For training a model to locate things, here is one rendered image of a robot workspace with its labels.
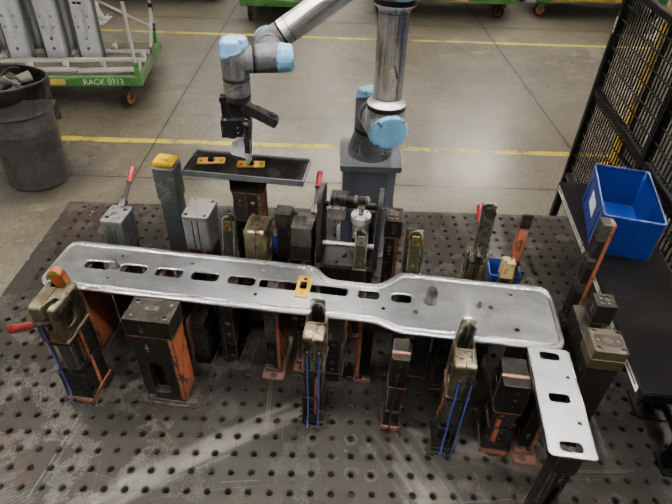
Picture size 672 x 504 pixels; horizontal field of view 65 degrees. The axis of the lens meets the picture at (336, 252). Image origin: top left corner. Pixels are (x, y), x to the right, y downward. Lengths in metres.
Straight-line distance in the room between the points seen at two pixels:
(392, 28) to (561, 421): 1.04
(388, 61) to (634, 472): 1.26
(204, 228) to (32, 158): 2.53
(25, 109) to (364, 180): 2.51
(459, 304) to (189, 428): 0.79
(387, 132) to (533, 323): 0.67
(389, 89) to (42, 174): 2.89
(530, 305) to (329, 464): 0.67
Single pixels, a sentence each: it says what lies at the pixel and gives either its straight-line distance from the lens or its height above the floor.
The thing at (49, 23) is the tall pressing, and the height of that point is 0.59.
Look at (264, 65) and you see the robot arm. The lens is 1.49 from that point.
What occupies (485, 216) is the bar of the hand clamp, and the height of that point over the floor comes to 1.20.
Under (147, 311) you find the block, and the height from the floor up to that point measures 1.03.
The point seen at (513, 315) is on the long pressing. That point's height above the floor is 1.00.
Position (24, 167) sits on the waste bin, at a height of 0.20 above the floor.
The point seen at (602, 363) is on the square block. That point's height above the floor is 1.02.
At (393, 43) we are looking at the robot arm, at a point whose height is 1.52.
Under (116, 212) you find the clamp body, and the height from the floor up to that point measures 1.06.
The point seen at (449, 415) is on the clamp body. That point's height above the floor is 0.85.
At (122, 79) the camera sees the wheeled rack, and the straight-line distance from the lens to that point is 5.02.
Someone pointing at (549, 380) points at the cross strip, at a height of 1.00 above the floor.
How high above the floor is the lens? 1.96
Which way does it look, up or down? 39 degrees down
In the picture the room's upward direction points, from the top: 2 degrees clockwise
